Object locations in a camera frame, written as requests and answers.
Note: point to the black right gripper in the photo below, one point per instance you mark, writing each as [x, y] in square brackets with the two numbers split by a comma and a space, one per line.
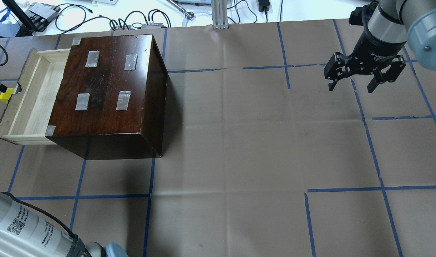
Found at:
[375, 50]

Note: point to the light wooden drawer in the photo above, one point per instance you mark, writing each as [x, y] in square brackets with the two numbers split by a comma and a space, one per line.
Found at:
[26, 117]

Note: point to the yellow block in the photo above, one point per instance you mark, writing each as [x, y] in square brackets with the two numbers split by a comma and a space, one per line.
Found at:
[5, 96]

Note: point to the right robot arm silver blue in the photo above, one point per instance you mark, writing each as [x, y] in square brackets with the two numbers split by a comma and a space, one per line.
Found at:
[388, 25]

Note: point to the aluminium frame post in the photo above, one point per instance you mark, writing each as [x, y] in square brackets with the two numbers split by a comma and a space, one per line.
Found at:
[219, 14]

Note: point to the black power adapter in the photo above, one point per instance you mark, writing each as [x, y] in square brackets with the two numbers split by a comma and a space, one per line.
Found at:
[263, 5]

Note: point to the dark wooden drawer cabinet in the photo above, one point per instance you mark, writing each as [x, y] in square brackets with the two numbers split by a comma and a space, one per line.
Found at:
[127, 81]

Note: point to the brown paper table mat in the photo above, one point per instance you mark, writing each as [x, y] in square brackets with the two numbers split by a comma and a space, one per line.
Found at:
[259, 157]

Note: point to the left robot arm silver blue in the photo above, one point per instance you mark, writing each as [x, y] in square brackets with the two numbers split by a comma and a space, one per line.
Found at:
[28, 231]

